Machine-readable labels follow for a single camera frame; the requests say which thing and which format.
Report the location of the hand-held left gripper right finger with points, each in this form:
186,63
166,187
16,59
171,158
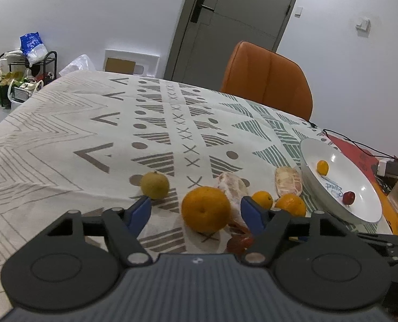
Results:
252,216

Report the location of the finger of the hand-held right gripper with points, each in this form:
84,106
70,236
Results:
376,238

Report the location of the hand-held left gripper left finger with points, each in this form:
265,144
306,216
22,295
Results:
140,213

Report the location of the small orange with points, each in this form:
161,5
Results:
263,199

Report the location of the red jujube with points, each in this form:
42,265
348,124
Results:
239,243
349,198

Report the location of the green round fruit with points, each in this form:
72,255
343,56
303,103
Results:
154,185

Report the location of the bread packet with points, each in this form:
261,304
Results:
232,187

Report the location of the medium orange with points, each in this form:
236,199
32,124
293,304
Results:
291,205

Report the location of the large orange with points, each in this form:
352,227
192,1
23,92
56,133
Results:
205,209

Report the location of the snack packet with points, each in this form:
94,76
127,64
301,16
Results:
288,181

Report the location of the white plate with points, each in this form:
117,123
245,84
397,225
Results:
339,181

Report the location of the small yellow citrus fruit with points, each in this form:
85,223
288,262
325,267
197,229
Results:
322,167

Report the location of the white charger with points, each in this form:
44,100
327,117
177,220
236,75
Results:
383,167

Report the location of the patterned tablecloth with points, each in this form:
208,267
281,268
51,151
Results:
68,124

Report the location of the orange chair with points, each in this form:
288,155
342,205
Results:
269,77

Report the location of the brown cardboard sheet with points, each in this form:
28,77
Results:
120,65

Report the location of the white foam board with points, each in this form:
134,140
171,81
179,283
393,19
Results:
148,63

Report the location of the clear plastic bag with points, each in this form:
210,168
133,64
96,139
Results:
78,65

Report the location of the white basket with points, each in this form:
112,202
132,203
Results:
21,94

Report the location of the black shoe rack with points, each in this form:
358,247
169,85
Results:
49,63

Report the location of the grey door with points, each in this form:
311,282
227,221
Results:
232,23

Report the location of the blue and white bag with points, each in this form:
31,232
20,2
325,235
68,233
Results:
33,47

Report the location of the white wall switch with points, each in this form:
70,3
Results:
298,11

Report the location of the white wall hook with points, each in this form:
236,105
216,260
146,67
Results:
363,25

